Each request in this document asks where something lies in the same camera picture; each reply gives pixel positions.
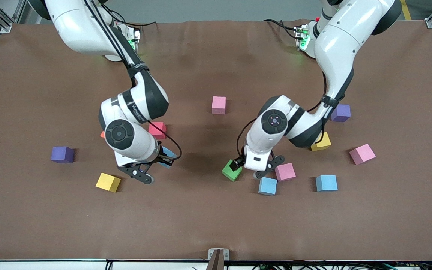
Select green foam cube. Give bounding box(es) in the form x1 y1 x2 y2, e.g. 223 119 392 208
222 159 243 182

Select blue foam cube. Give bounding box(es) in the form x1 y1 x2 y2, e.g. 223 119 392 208
258 177 278 196
315 175 338 192
162 146 177 169

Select red foam cube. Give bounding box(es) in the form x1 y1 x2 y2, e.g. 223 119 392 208
148 122 167 140

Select pink foam cube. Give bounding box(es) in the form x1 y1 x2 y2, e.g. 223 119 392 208
212 96 227 115
274 163 297 182
349 144 376 166

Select left arm base connector plate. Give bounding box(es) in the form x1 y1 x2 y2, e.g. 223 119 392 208
294 24 311 51

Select right arm base connector plate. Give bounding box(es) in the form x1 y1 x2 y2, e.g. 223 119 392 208
124 24 141 53

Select yellow foam cube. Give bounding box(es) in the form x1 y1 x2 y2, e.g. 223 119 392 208
311 132 332 152
95 172 121 193

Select purple foam cube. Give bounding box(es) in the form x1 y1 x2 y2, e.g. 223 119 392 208
331 104 351 123
51 146 75 164

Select brown table mat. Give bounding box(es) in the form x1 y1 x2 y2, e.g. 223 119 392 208
0 19 432 261

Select black cable bundle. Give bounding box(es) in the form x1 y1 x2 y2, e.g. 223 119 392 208
192 257 432 270

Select white table edge rail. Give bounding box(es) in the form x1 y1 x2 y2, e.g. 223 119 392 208
0 260 432 270

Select black right base cable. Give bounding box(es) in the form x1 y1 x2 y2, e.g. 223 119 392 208
107 4 156 28

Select black base cable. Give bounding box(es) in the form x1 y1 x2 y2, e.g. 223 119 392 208
107 4 156 28
263 18 299 41

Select black left base cable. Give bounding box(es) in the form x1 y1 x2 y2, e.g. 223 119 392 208
263 18 299 41

